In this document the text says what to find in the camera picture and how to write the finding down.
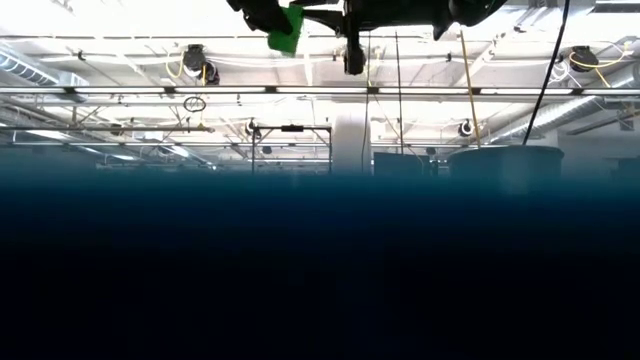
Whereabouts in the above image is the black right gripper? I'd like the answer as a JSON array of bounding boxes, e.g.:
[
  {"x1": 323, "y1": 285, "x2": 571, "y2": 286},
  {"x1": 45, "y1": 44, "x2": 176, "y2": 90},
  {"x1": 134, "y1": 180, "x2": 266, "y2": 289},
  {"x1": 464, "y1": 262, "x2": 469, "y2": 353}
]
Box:
[{"x1": 289, "y1": 0, "x2": 454, "y2": 51}]

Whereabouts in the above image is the large green toy block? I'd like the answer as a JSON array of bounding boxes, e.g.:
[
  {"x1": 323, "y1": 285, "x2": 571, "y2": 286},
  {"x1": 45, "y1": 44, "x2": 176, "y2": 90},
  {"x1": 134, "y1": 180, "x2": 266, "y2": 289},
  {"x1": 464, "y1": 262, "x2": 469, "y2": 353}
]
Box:
[{"x1": 266, "y1": 3, "x2": 306, "y2": 58}]

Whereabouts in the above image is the long ceiling light bar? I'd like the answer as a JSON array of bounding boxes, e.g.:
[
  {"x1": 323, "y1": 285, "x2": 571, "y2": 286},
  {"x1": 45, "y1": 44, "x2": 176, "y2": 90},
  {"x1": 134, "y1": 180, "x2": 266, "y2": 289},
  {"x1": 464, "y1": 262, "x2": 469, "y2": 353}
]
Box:
[{"x1": 0, "y1": 85, "x2": 640, "y2": 97}]

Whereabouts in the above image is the white column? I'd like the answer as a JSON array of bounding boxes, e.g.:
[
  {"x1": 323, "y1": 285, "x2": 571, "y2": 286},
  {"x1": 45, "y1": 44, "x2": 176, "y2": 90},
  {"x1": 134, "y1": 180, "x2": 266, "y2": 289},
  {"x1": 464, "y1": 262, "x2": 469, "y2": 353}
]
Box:
[{"x1": 332, "y1": 113, "x2": 372, "y2": 177}]

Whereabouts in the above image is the dark background panel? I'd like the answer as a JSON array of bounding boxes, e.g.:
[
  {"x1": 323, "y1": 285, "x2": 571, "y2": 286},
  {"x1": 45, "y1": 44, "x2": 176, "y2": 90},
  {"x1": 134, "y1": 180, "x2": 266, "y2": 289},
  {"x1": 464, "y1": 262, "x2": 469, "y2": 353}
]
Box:
[{"x1": 372, "y1": 151, "x2": 434, "y2": 182}]

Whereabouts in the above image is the black plastic bucket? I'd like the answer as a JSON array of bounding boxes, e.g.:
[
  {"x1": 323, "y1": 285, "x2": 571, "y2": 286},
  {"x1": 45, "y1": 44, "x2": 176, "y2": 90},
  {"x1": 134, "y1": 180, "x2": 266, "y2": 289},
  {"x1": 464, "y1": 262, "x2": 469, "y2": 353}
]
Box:
[{"x1": 447, "y1": 144, "x2": 565, "y2": 199}]

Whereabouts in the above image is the thin black hanging cord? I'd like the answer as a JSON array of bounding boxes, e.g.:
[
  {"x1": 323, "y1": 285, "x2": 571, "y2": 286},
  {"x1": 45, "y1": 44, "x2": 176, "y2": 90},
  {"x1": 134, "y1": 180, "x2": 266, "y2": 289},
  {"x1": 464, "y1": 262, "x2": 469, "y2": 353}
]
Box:
[{"x1": 394, "y1": 30, "x2": 405, "y2": 156}]

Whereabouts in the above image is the black hanging cable loop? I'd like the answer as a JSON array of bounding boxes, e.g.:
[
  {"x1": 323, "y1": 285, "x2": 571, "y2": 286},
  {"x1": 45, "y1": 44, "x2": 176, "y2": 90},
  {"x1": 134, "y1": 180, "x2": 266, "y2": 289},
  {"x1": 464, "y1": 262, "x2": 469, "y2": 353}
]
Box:
[{"x1": 182, "y1": 95, "x2": 208, "y2": 114}]

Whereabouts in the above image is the black background frame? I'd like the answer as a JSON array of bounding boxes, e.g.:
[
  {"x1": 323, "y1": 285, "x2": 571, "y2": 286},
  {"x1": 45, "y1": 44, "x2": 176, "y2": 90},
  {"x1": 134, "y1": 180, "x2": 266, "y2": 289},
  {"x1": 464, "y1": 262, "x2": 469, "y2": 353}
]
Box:
[{"x1": 250, "y1": 124, "x2": 334, "y2": 177}]

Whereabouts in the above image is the yellow hanging cord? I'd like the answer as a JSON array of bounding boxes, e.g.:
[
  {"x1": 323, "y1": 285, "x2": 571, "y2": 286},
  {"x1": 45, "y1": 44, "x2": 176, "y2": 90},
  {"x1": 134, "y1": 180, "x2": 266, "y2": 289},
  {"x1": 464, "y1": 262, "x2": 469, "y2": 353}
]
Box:
[{"x1": 458, "y1": 29, "x2": 482, "y2": 149}]

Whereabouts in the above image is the silver ceiling air duct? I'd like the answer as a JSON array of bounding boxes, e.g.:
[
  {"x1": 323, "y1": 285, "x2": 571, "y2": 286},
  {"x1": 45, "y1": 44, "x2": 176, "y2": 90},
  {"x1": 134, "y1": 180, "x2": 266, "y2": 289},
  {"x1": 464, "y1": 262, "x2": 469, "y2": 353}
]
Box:
[{"x1": 0, "y1": 47, "x2": 90, "y2": 105}]

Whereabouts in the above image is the silver flexible duct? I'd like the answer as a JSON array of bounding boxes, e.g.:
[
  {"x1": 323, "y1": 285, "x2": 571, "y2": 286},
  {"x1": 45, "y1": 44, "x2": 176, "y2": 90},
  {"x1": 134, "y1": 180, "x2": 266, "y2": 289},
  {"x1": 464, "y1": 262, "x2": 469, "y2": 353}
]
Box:
[{"x1": 487, "y1": 64, "x2": 640, "y2": 147}]

